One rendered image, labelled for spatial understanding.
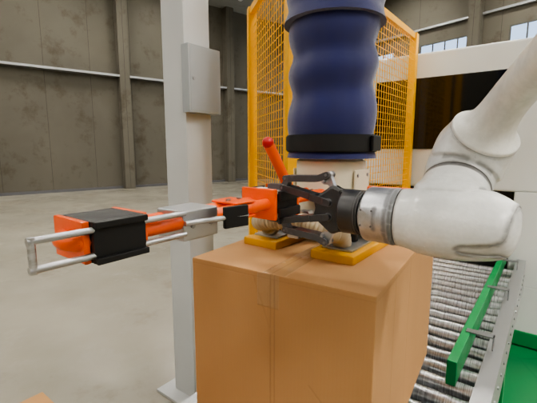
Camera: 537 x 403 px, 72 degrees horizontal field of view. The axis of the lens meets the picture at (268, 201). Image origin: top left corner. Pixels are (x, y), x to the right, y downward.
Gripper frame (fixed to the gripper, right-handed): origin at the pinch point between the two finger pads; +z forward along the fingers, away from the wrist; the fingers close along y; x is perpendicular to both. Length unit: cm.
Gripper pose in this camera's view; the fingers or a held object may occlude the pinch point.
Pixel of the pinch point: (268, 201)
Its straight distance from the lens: 73.4
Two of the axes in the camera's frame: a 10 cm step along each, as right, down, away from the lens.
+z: -7.9, -0.9, 6.0
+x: 6.1, -1.2, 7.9
